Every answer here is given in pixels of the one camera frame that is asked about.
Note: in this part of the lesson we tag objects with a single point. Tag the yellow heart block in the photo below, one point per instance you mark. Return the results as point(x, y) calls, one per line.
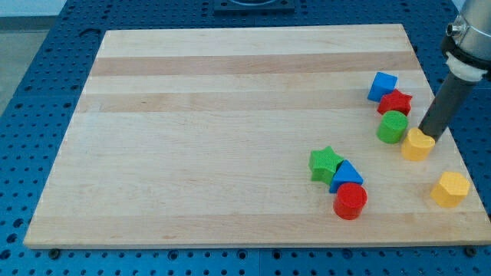
point(417, 146)

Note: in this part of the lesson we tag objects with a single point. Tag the yellow hexagon block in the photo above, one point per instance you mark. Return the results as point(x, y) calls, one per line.
point(450, 189)

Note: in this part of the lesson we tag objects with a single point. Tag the wooden board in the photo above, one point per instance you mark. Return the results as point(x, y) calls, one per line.
point(201, 138)

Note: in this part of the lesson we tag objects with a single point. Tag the green star block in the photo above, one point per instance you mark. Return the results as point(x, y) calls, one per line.
point(323, 164)

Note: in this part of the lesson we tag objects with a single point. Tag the blue triangle block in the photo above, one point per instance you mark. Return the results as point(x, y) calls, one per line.
point(346, 173)

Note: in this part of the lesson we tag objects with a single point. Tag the red cylinder block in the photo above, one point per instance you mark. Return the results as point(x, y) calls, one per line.
point(350, 200)

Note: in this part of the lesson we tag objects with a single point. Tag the green cylinder block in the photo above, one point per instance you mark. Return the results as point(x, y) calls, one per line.
point(392, 127)

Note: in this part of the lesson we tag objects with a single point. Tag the blue cube block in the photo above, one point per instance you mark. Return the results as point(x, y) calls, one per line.
point(382, 84)

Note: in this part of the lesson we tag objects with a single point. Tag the red star block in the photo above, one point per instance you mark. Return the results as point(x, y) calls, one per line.
point(395, 101)

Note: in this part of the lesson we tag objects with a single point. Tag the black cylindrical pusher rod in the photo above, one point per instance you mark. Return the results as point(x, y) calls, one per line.
point(448, 100)

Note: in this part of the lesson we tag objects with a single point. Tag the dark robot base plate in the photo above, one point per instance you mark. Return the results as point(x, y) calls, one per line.
point(224, 7)

